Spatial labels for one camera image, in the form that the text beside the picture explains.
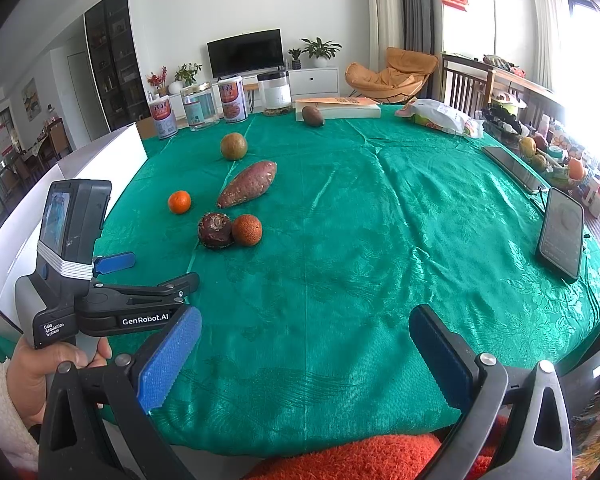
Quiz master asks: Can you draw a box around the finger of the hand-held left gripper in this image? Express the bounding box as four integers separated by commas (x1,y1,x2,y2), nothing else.
87,271,201,309
92,251,137,277

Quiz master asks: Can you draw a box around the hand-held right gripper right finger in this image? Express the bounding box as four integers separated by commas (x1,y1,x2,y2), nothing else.
409,304,573,480

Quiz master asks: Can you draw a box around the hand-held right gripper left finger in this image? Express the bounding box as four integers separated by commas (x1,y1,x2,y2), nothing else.
39,304,203,480

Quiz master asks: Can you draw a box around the white box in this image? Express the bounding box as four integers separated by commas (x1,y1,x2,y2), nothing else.
0,122,148,341

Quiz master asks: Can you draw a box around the person's left forearm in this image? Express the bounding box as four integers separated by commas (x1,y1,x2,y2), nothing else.
0,360,40,472

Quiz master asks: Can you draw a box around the person's left hand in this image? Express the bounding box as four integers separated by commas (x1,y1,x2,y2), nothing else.
6,336,113,431

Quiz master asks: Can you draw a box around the dark brown round fruit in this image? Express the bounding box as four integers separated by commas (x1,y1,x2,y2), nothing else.
198,212,234,250

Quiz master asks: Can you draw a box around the small orange tangerine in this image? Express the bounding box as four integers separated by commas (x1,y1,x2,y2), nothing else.
168,190,192,215

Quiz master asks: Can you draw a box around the reddish orange fruit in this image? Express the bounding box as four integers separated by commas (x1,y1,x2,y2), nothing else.
231,214,263,247

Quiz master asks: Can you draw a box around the wooden dining chair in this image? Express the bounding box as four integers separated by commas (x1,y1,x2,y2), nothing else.
42,119,73,161

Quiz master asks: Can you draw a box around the green tablecloth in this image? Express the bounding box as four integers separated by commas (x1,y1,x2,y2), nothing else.
0,104,600,458

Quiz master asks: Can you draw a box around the sweet potato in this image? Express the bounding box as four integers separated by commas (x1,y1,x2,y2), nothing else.
216,160,278,209

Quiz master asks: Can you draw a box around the orange fuzzy cushion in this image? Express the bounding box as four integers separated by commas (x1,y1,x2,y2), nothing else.
242,432,506,480

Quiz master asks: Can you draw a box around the red and white can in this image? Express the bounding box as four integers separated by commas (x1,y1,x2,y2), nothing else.
148,98,177,140
217,76,246,124

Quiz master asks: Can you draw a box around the green-brown round fruit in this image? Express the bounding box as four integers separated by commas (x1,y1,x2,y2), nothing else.
220,132,248,161

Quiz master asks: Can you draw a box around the red flower vase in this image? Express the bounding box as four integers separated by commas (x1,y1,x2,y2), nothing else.
147,66,168,99

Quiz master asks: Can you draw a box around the black smartphone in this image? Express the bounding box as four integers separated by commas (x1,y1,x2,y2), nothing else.
537,187,585,283

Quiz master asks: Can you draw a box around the dark glass cabinet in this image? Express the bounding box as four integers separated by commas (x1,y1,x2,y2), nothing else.
84,0,146,133

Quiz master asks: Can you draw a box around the clear glass jar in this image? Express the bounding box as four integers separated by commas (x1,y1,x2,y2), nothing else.
180,82,220,132

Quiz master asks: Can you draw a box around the leafy potted plant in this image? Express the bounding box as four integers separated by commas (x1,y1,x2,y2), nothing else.
174,63,203,88

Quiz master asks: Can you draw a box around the black tablet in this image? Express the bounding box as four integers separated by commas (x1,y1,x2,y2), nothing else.
481,146,548,195

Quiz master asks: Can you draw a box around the white canister black lid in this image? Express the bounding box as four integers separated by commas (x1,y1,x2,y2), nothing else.
257,70,292,116

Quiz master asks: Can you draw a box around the fruit bowl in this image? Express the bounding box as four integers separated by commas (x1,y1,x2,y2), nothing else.
519,135,586,187

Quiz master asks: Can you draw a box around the white plastic bag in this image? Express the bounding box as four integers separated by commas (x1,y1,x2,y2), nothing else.
395,99,485,139

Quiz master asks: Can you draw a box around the black television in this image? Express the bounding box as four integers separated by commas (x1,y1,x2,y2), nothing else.
207,29,284,80

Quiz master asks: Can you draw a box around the white tv cabinet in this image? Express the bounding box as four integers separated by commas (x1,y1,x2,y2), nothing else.
147,66,340,126

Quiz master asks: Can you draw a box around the wooden bench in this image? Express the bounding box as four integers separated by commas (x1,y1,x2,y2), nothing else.
441,52,566,126

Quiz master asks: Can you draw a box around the large green potted plant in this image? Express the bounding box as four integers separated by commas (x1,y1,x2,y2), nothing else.
301,37,342,68

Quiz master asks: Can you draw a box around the orange lounge chair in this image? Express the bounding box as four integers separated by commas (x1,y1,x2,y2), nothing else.
345,47,439,103

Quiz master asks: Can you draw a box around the white standing air conditioner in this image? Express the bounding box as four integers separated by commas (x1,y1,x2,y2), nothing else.
366,0,406,61

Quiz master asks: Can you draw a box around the grey curtain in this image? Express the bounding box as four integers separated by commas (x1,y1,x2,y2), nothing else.
390,0,443,58

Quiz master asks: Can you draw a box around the white curtain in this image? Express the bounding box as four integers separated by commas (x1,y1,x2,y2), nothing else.
529,0,568,91

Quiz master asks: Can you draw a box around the framed wall picture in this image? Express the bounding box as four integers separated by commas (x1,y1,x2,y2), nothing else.
21,77,42,121

